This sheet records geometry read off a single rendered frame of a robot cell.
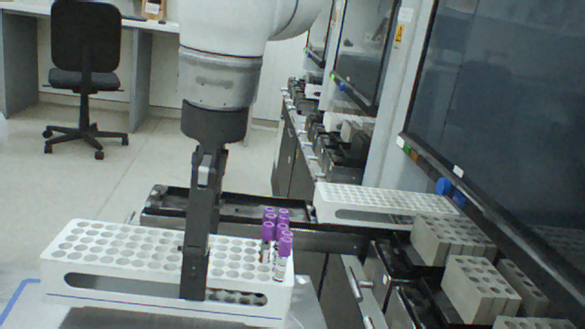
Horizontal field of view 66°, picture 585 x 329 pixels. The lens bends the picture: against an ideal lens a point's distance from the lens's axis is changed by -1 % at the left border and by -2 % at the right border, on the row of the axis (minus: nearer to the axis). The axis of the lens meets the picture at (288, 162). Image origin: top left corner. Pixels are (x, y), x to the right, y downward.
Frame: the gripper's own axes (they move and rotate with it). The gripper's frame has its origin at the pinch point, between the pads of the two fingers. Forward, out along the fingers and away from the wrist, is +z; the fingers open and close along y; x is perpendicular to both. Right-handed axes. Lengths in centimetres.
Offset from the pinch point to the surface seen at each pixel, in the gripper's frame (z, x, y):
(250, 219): 9.5, 6.3, -30.8
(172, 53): 30, -80, -382
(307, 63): 1, 30, -218
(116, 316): 8.7, -9.6, 2.2
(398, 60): -22, 37, -63
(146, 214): 10.2, -13.6, -29.0
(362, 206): 4.3, 28.3, -32.7
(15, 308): 8.7, -21.9, 2.7
